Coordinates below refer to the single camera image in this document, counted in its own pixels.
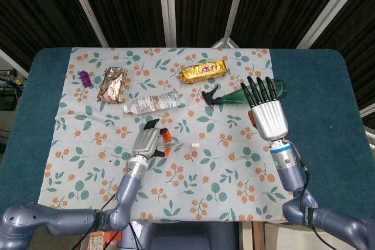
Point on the small white cap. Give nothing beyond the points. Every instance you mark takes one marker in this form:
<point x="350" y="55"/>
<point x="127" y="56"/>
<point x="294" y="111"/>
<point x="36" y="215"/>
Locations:
<point x="195" y="145"/>

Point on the small purple toy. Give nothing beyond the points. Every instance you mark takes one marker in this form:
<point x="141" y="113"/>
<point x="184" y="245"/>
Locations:
<point x="85" y="79"/>

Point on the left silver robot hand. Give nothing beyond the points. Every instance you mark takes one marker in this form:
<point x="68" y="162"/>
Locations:
<point x="145" y="143"/>

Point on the white metal frame bar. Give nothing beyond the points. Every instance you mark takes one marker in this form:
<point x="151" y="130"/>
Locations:
<point x="13" y="61"/>

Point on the white metal frame post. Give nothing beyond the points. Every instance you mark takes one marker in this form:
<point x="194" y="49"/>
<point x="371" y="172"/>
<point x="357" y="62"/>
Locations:
<point x="167" y="7"/>
<point x="88" y="10"/>
<point x="235" y="4"/>
<point x="331" y="7"/>

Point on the clear glass test tube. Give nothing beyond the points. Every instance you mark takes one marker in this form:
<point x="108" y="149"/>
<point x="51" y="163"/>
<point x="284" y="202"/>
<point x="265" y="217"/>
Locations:
<point x="181" y="145"/>

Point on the grey robot torso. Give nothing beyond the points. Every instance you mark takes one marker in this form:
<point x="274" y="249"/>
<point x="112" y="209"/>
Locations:
<point x="181" y="236"/>

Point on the clear plastic water bottle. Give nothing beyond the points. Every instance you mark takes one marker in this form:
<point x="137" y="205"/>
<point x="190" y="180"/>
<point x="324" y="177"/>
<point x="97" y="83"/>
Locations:
<point x="155" y="103"/>

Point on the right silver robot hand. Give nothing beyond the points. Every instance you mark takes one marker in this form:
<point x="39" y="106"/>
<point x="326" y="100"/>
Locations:
<point x="269" y="118"/>

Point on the yellow gold biscuit packet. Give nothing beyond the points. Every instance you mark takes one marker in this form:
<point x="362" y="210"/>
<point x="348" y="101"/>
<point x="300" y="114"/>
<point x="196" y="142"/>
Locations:
<point x="203" y="71"/>

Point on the orange cardboard box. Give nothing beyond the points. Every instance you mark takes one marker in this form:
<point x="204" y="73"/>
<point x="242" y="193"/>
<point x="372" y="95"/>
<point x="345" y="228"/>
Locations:
<point x="108" y="237"/>

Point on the floral orange-fruit tablecloth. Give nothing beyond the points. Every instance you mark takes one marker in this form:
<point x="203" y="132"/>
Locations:
<point x="190" y="188"/>

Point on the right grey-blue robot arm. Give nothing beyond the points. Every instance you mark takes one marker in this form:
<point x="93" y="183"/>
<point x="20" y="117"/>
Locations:
<point x="290" y="174"/>

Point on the white cardboard box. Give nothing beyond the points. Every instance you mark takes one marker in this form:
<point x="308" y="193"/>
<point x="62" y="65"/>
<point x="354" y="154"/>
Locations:
<point x="275" y="238"/>

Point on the teal table cover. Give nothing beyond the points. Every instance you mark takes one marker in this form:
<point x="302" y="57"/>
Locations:
<point x="316" y="100"/>

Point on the dark brown curtain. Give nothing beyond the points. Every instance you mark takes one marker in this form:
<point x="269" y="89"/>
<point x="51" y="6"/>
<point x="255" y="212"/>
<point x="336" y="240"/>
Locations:
<point x="132" y="4"/>

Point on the crumpled gold red-print wrapper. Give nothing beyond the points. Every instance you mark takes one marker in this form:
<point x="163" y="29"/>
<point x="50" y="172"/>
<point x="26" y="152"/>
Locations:
<point x="112" y="84"/>

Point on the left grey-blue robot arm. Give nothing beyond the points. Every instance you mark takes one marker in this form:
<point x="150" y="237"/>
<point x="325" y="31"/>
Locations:
<point x="127" y="191"/>

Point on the green spray bottle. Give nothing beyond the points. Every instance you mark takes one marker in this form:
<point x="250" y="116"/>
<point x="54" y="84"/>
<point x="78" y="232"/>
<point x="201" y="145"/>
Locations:
<point x="231" y="97"/>

